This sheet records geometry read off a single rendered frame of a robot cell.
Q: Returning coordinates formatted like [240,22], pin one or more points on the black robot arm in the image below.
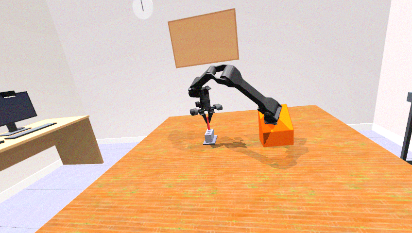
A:
[231,77]

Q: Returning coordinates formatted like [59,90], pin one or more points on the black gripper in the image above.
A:
[205,106]

